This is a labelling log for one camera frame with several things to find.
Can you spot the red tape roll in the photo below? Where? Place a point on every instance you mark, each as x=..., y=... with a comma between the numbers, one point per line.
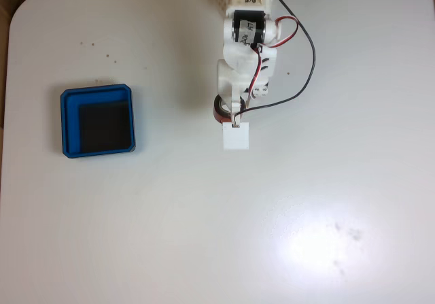
x=218, y=113

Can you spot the blue square box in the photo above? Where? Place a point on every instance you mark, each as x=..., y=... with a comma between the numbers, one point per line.
x=71, y=127

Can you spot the white square camera box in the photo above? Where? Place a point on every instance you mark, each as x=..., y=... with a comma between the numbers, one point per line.
x=236, y=136

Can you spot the white perforated base plate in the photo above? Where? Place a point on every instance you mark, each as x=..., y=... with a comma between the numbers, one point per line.
x=222, y=3

